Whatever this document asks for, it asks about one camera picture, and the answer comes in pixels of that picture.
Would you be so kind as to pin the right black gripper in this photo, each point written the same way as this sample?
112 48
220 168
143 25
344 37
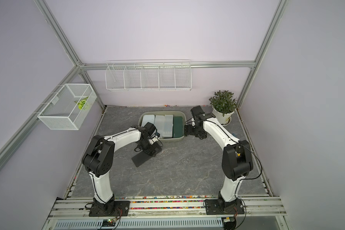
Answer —
202 134

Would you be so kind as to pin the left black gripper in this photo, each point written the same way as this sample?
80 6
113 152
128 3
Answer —
151 149

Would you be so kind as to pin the black pencil case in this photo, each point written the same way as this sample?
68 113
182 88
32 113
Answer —
143 157

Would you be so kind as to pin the dark green pencil case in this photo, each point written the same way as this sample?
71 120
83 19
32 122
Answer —
178 127

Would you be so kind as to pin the pale blue pencil case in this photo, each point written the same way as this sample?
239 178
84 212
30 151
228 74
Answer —
147 119

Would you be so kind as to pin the frosted clear pencil case front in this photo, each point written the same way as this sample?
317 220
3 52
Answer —
159 123

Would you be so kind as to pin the frosted clear pencil case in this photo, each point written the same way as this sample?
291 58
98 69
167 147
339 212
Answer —
168 126
159 123

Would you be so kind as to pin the grey-green plastic storage box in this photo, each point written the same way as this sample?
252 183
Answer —
174 113

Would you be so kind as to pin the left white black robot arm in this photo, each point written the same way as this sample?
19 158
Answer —
99 156

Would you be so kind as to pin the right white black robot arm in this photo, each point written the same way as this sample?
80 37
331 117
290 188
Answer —
237 161

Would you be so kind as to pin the large potted green plant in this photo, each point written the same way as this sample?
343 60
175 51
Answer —
224 105

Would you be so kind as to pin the green leaf toy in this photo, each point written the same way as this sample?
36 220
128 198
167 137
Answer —
82 104

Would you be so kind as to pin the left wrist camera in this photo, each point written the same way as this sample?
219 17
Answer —
151 129

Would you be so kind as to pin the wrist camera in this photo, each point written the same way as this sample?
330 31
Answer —
151 129
198 114

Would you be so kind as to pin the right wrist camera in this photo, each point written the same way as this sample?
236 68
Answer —
198 114

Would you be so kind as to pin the white wire wall shelf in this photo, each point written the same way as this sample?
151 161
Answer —
149 75

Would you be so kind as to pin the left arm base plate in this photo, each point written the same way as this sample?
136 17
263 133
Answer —
111 209

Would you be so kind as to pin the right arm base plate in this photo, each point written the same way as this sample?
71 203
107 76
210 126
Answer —
220 207

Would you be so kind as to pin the white mesh wall basket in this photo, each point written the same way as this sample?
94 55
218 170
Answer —
61 113

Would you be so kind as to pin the aluminium rail front frame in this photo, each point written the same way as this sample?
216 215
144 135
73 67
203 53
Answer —
157 212

